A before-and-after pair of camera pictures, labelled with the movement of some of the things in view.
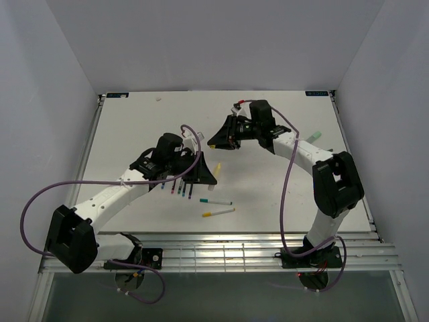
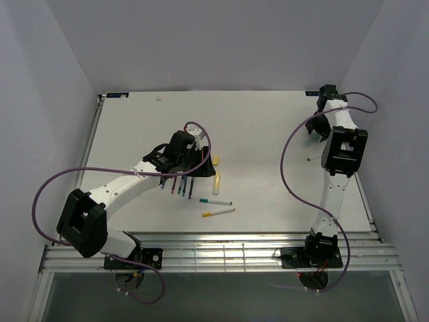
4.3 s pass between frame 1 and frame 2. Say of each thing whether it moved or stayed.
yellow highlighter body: moved
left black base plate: stayed
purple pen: stayed
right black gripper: moved
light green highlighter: stayed
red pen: stayed
